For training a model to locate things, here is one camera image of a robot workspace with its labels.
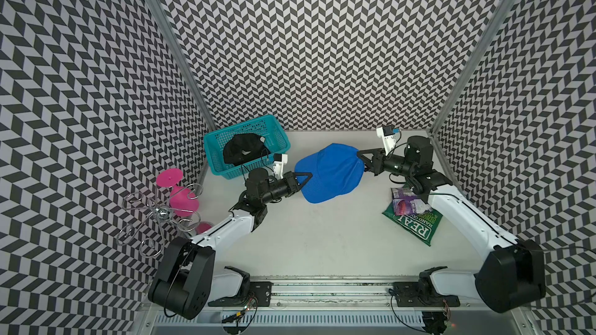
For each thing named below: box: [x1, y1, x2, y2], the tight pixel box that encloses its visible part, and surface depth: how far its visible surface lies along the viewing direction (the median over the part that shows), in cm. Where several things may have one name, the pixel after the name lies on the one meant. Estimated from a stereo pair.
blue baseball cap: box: [294, 142, 366, 204], surface depth 80 cm
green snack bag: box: [381, 203, 444, 247], surface depth 88 cm
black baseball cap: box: [222, 133, 271, 166], surface depth 109 cm
